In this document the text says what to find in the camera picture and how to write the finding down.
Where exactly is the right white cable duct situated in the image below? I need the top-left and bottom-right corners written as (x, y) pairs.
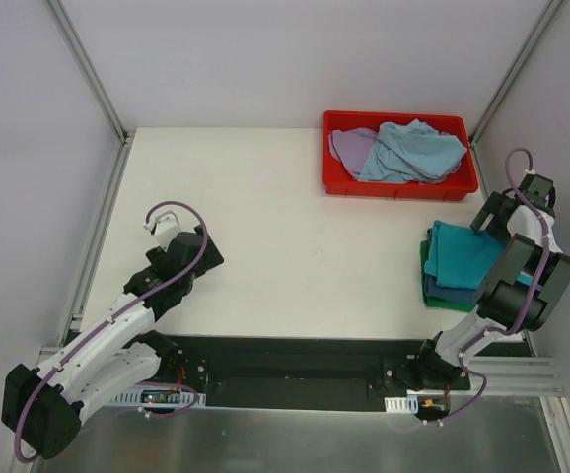
top-left (384, 395), bottom-right (419, 415)

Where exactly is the folded green shirt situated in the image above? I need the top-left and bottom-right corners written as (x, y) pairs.
top-left (418, 239), bottom-right (478, 311)

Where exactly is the left white cable duct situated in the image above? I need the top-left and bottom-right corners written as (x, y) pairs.
top-left (107, 387), bottom-right (206, 409)

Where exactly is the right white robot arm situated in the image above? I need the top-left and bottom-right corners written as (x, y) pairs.
top-left (413, 171), bottom-right (570, 389)

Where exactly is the left aluminium frame post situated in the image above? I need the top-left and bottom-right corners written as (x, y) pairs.
top-left (43, 0), bottom-right (128, 143)

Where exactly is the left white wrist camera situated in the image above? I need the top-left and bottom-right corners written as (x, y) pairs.
top-left (143, 210), bottom-right (181, 251)

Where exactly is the light blue t shirt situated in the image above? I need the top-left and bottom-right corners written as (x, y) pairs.
top-left (358, 119), bottom-right (467, 184)

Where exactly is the lavender t shirt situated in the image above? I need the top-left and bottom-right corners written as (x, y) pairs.
top-left (328, 128), bottom-right (378, 180)

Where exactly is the teal t shirt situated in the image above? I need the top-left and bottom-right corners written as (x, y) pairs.
top-left (424, 221), bottom-right (506, 290)

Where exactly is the aluminium frame post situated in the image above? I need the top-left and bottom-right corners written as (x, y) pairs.
top-left (469, 0), bottom-right (567, 147)
top-left (43, 0), bottom-right (128, 143)

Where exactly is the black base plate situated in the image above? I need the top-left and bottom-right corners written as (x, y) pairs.
top-left (65, 330), bottom-right (535, 410)

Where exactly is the white cable duct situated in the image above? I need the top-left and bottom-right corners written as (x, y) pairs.
top-left (107, 387), bottom-right (206, 409)
top-left (384, 395), bottom-right (419, 415)

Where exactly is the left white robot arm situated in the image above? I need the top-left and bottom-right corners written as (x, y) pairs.
top-left (1, 226), bottom-right (224, 462)

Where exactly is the red plastic bin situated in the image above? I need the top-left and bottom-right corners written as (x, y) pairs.
top-left (322, 110), bottom-right (478, 202)

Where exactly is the right aluminium frame post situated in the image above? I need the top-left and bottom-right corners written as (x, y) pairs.
top-left (469, 0), bottom-right (567, 147)

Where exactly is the folded dark blue shirt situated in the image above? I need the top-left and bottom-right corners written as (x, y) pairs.
top-left (422, 236), bottom-right (478, 303)

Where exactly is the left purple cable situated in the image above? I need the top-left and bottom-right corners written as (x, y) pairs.
top-left (13, 200), bottom-right (210, 462)

